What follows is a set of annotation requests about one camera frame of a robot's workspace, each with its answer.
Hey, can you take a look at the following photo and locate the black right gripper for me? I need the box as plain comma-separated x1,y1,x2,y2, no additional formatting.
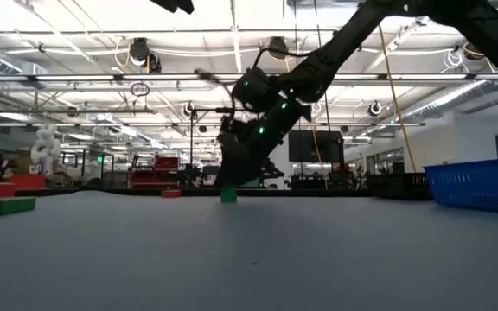
214,98,313,188

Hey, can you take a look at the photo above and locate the green cube block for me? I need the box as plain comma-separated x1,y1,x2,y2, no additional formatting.
220,184,239,204

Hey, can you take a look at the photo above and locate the long green rectangular block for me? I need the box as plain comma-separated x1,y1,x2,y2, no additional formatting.
0,196,37,218

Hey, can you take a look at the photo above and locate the white building column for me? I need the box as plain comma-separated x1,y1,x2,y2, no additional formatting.
268,129,294,191

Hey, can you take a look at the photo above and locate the red tool cart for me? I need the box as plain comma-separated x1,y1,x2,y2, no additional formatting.
130,155,181,190

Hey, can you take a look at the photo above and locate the long ceiling light strip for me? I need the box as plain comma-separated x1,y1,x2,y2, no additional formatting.
0,73,498,84

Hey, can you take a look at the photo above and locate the black monitor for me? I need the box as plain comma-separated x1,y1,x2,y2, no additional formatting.
288,130,344,164

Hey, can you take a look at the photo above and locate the black plastic basket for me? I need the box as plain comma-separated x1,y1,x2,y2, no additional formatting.
367,172,434,202

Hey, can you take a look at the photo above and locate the large red box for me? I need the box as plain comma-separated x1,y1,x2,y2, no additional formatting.
0,166,47,191

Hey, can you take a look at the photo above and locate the cardboard box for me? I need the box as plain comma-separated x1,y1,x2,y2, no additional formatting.
15,149,33,175

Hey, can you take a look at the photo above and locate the blue plastic basket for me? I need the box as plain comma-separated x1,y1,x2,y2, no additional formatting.
423,157,498,216

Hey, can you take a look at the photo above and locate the black ceiling cable reel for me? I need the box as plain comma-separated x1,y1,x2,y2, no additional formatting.
267,36,290,61
463,37,489,61
129,37,151,67

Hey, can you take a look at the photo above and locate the black rig frame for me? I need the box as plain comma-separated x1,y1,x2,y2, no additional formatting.
189,107,237,174

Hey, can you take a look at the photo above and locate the black aluminium table frame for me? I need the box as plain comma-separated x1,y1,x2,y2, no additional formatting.
0,186,378,200

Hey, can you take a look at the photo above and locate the yellow hanging cable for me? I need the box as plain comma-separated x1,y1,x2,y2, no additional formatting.
377,23,418,174

